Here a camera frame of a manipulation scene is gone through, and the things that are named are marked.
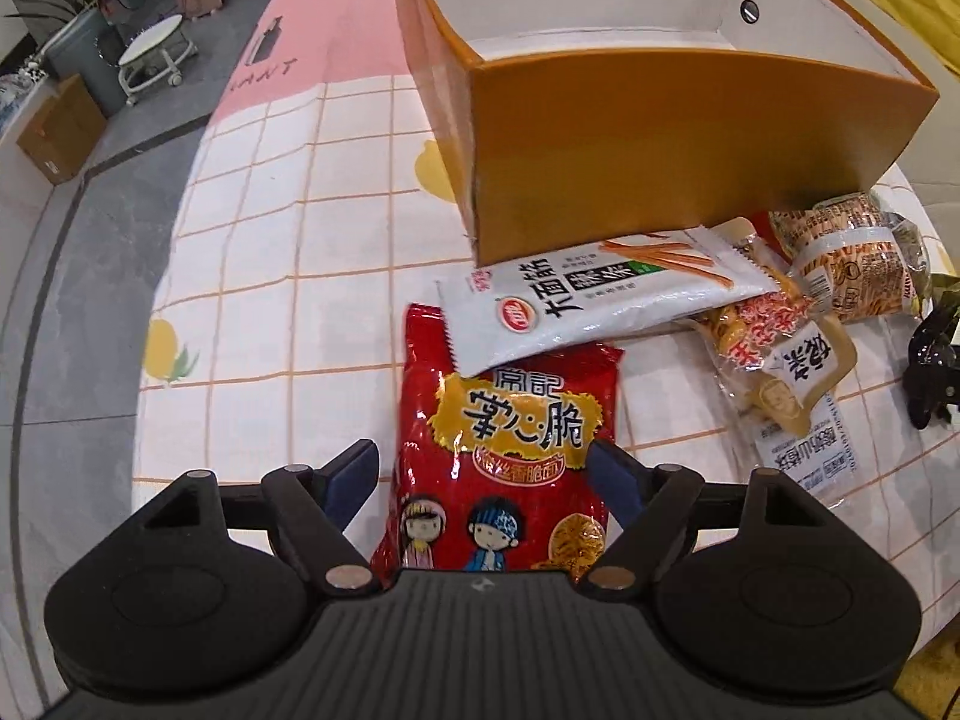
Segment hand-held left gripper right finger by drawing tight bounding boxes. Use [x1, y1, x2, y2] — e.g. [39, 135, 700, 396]
[583, 441, 832, 592]

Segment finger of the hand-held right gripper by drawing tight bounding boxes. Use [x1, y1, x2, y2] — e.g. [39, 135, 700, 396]
[906, 306, 960, 430]

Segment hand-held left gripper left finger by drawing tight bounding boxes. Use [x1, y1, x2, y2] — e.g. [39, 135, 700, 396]
[133, 441, 383, 592]

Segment red snack bag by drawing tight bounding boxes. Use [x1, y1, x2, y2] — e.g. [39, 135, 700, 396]
[371, 304, 627, 590]

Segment beige snack packet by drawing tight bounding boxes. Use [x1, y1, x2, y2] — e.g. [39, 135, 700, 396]
[718, 315, 857, 437]

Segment brown striped snack packet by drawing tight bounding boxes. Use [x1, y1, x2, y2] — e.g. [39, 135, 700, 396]
[769, 191, 927, 325]

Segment white text-print snack packet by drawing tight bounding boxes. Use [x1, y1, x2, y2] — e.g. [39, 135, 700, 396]
[752, 390, 854, 505]

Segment clear red-print snack packet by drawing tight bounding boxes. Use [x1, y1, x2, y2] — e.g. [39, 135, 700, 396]
[690, 216, 820, 395]

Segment white spicy stick packet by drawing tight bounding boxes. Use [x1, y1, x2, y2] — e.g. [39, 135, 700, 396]
[435, 225, 782, 377]

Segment orange cardboard box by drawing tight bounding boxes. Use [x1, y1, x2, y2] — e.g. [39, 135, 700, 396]
[386, 0, 940, 267]

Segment checked lemon-print tablecloth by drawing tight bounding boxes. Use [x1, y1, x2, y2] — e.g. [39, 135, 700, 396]
[129, 0, 960, 616]

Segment yellow pillow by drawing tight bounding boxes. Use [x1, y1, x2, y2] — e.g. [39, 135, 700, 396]
[844, 0, 960, 77]

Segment brown cardboard carton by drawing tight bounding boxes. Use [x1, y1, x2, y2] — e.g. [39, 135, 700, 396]
[15, 75, 107, 185]

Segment white wheeled stool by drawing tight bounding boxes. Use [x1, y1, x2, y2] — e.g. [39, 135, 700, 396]
[116, 13, 200, 107]

